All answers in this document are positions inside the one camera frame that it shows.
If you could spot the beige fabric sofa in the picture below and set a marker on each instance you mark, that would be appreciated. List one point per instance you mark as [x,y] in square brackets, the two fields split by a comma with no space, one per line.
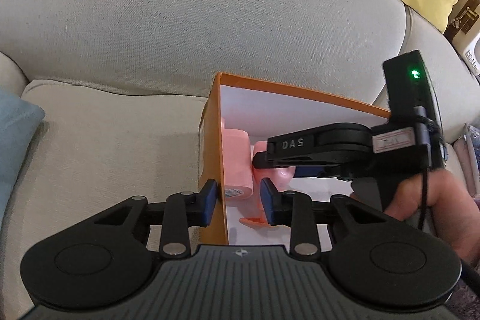
[123,84]

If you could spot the pink tube orange cap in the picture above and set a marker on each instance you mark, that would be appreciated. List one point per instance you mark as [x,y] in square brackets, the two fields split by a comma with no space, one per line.
[280,177]

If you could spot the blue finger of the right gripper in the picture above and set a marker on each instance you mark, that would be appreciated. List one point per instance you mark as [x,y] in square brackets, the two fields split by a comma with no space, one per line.
[308,171]

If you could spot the orange cardboard box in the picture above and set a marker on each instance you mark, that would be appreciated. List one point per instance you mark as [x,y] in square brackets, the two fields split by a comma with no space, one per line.
[262,109]

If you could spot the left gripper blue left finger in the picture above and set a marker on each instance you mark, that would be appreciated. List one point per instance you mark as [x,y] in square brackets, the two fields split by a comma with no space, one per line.
[200,206]

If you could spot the light blue cushion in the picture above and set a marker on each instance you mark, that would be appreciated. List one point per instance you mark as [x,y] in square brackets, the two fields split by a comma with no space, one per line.
[19,122]

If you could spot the person's right hand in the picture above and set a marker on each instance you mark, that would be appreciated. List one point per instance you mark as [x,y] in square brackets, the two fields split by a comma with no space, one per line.
[455,213]

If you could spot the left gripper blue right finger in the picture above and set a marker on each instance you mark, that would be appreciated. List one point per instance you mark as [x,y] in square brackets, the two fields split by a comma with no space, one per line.
[278,206]

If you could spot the pink cylindrical bottle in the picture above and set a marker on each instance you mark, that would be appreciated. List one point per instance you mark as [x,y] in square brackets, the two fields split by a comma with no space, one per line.
[236,158]

